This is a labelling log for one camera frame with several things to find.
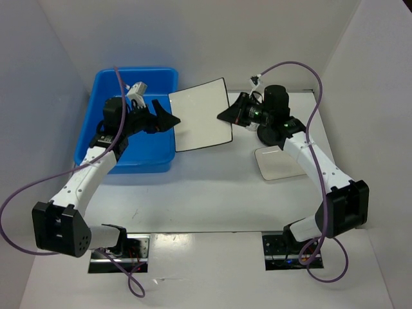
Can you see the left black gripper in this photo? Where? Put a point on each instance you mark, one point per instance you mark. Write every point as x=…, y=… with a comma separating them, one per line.
x=162, y=121

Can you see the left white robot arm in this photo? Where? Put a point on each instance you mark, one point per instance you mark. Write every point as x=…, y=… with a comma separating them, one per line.
x=59, y=224

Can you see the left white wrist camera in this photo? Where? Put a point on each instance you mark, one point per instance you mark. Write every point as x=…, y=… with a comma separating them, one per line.
x=135, y=94

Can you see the square white black-rimmed plate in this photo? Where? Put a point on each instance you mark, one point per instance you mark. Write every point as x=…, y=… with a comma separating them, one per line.
x=197, y=108

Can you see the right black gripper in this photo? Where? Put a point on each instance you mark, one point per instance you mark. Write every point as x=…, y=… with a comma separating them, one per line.
x=236, y=112

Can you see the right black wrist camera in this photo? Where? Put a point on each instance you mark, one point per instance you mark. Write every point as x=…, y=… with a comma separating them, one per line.
x=255, y=81

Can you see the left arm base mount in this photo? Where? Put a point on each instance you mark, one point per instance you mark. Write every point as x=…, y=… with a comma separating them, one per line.
x=133, y=257

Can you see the round black plate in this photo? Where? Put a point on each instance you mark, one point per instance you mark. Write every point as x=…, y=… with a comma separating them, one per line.
x=269, y=137

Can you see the blue plastic bin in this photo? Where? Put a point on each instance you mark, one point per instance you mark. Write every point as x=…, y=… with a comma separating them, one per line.
x=146, y=153

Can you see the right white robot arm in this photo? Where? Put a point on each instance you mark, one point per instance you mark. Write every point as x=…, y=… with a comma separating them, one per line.
x=345, y=201

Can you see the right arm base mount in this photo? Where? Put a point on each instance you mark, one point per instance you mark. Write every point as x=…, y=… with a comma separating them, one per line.
x=278, y=255

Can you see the rectangular white plate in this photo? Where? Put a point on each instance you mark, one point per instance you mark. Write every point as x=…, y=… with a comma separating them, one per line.
x=275, y=164

